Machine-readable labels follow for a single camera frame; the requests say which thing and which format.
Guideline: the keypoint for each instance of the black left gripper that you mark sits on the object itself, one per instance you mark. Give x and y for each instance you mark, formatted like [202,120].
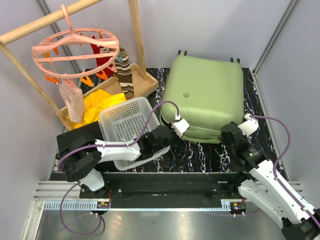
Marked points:
[177,138]

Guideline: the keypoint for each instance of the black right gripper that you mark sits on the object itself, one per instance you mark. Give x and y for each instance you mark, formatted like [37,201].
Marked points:
[221,139]

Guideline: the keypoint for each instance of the green hard-shell suitcase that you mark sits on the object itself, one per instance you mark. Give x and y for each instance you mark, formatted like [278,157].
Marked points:
[208,94]

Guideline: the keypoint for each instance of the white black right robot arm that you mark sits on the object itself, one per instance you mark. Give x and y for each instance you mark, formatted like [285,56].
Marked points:
[261,184]

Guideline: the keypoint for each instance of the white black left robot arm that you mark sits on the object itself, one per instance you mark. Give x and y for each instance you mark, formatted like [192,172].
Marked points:
[79,165]

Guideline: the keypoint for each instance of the white plastic mesh basket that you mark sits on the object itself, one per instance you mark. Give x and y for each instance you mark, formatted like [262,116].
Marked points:
[124,122]

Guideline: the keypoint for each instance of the wooden clothes rack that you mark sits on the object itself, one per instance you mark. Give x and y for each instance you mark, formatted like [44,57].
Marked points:
[144,83]

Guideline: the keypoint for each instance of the brown striped sock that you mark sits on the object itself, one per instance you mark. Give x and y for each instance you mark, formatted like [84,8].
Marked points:
[124,75]

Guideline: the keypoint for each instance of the black box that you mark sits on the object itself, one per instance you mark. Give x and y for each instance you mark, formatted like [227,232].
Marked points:
[74,139]

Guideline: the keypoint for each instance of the yellow shorts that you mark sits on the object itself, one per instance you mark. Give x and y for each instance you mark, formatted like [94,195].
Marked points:
[95,103]

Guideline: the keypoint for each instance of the teal clothespin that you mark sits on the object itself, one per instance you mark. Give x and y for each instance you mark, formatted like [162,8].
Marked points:
[119,60]

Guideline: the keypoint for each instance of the orange clothespin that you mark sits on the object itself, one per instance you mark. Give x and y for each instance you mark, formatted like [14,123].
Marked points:
[87,80]

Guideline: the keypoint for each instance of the pale pink garment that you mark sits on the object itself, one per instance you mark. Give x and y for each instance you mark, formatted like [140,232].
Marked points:
[73,99]

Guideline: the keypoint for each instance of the red garment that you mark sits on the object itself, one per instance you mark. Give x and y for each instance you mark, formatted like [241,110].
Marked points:
[102,60]

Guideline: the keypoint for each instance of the pink round clip hanger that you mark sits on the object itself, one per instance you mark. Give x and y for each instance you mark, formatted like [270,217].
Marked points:
[73,45]

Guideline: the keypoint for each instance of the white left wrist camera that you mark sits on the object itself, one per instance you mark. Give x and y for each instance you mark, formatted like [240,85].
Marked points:
[180,125]

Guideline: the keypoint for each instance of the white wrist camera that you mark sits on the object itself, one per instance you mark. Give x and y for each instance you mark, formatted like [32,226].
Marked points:
[249,126]
[180,125]

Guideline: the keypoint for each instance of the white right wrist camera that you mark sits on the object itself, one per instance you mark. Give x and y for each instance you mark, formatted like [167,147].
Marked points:
[249,126]

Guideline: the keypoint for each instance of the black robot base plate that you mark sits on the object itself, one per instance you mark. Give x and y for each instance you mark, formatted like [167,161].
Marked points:
[147,191]

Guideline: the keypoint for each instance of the aluminium frame rail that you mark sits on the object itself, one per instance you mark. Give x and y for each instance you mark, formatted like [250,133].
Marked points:
[74,224]

